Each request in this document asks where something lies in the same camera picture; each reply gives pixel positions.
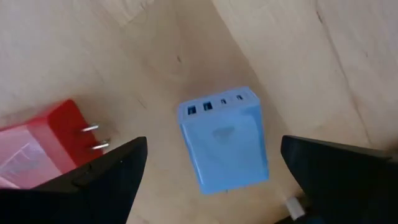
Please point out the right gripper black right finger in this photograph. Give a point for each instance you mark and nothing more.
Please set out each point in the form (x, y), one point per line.
(348, 186)

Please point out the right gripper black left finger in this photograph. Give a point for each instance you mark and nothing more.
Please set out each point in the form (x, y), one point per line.
(77, 199)

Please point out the red wall charger with prongs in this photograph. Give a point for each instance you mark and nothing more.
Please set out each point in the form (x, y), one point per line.
(62, 124)

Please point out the light blue USB charger block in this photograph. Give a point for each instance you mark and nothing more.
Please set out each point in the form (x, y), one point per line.
(224, 149)

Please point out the small white plug piece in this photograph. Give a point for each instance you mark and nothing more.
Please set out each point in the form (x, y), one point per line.
(294, 208)

